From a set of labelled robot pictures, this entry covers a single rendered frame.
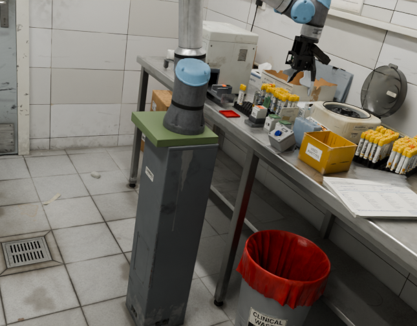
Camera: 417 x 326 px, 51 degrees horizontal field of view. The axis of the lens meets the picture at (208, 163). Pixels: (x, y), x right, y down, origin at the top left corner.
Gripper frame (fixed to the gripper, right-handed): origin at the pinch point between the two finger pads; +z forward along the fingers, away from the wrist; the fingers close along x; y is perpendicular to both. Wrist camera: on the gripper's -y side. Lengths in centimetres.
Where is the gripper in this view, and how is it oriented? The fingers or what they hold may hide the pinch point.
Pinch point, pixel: (299, 90)
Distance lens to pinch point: 173.5
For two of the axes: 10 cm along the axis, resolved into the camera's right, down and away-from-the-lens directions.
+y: -9.1, 0.2, -4.2
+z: -1.9, 8.8, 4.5
